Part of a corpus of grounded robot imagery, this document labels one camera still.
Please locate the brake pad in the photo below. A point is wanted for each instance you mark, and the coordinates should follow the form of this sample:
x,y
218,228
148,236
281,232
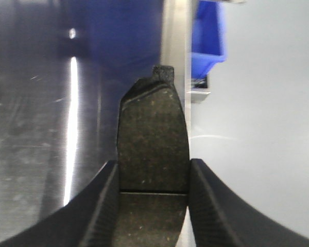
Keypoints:
x,y
154,163

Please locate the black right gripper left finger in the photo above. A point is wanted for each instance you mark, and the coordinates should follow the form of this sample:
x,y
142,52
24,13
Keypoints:
x,y
87,220

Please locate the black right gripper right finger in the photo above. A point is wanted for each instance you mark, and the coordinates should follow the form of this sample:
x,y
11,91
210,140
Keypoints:
x,y
220,217

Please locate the lower blue plastic bin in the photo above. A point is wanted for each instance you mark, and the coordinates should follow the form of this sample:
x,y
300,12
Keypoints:
x,y
208,38

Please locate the steel table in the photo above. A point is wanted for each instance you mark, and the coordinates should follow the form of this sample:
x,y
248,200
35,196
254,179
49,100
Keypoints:
x,y
64,66

